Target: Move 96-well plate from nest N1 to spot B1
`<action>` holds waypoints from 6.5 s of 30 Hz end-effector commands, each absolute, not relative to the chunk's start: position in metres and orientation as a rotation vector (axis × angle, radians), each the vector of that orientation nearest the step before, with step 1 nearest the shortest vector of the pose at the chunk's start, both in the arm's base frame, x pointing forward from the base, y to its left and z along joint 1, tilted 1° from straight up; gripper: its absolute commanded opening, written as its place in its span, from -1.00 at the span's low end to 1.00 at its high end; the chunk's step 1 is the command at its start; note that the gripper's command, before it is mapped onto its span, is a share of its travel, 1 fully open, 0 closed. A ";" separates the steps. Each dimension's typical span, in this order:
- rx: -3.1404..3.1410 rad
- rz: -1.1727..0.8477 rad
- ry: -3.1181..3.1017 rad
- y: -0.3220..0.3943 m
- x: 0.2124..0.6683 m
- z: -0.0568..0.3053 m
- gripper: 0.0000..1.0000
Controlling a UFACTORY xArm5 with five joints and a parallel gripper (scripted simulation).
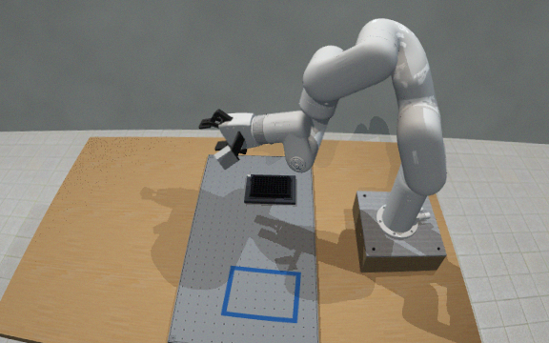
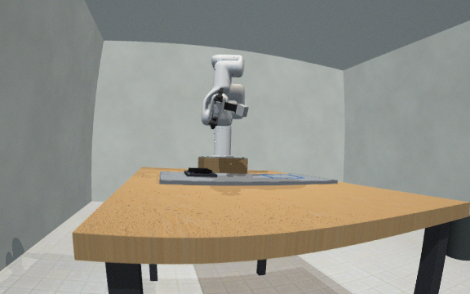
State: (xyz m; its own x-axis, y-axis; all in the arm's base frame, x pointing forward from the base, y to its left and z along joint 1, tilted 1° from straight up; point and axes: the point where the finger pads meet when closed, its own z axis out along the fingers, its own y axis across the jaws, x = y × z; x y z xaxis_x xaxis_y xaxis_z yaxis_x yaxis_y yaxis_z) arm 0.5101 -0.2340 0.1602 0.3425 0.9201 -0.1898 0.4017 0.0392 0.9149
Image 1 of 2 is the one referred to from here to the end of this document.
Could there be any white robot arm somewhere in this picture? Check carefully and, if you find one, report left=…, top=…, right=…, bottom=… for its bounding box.
left=253, top=18, right=447, bottom=239

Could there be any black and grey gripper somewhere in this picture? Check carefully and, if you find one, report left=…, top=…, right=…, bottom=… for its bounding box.
left=198, top=109, right=263, bottom=154

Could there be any blue taped rectangle outline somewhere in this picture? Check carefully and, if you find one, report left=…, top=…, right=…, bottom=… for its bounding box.
left=221, top=266, right=301, bottom=323

